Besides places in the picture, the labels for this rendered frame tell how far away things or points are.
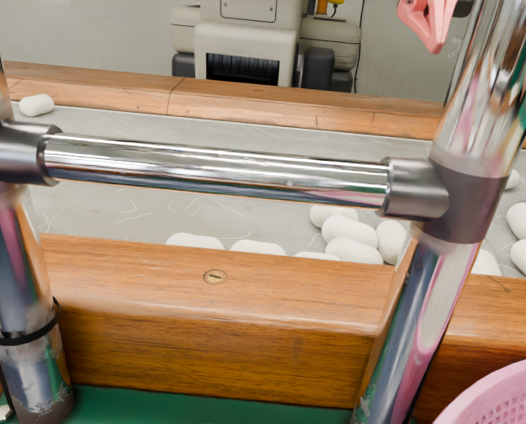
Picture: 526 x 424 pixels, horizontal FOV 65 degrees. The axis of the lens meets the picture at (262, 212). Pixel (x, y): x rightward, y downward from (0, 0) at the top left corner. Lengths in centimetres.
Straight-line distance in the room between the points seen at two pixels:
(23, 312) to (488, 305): 20
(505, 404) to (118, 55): 260
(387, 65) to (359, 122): 191
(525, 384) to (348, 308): 7
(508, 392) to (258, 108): 41
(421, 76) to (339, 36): 128
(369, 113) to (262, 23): 50
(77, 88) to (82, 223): 30
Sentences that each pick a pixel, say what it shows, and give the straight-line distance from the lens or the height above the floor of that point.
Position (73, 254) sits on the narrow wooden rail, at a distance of 23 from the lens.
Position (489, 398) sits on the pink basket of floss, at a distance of 19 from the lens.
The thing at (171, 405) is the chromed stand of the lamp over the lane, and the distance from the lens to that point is 22.
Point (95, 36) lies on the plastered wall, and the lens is 272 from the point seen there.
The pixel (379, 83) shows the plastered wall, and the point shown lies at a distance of 245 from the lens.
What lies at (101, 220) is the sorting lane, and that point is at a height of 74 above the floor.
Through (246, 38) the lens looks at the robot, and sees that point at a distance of 95.
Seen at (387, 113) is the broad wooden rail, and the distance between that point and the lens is 55.
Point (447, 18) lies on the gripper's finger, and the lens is 42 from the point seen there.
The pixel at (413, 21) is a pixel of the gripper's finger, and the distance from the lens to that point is 45.
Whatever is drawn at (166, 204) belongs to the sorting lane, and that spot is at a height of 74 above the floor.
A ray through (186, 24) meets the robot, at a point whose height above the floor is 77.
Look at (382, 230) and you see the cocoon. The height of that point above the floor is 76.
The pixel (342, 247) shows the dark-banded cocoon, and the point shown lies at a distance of 25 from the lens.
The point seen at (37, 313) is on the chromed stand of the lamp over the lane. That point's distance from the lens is 18.
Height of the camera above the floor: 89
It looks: 29 degrees down
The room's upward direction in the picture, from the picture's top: 5 degrees clockwise
